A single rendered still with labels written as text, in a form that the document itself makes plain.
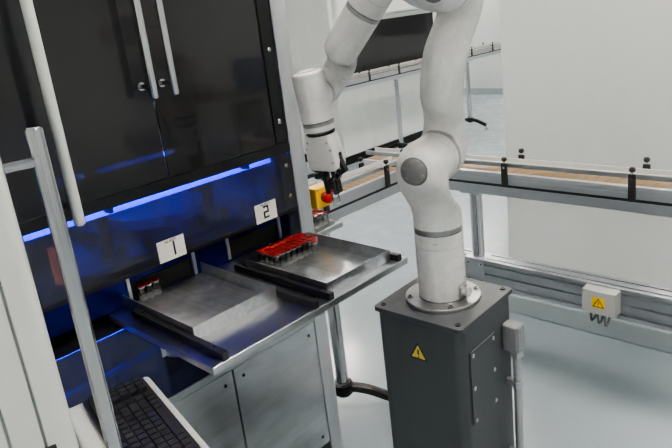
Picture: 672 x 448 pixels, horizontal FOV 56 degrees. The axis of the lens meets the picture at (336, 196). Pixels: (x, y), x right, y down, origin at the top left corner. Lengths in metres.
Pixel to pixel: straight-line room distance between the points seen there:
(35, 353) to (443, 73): 0.96
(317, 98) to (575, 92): 1.57
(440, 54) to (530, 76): 1.61
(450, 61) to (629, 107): 1.53
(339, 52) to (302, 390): 1.21
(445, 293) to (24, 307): 0.96
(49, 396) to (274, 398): 1.20
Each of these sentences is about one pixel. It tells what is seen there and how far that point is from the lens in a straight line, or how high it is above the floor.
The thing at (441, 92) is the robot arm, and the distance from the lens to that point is 1.43.
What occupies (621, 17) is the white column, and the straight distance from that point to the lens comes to 2.83.
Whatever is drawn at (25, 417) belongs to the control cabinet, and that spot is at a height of 1.07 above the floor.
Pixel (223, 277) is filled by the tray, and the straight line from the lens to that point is 1.86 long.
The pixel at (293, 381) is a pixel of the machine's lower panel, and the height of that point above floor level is 0.41.
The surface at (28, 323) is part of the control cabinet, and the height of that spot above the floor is 1.21.
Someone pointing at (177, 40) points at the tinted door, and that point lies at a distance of 1.76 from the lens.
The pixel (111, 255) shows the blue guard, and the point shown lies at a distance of 1.69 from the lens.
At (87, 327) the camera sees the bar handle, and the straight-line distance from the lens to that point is 1.06.
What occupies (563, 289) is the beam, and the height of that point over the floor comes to 0.50.
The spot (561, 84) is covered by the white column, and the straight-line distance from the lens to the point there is 2.95.
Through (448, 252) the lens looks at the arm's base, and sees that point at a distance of 1.53.
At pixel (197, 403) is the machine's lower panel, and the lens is 1.98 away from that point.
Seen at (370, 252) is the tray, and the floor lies 0.89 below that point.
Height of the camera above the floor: 1.59
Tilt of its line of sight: 16 degrees down
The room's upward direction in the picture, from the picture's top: 7 degrees counter-clockwise
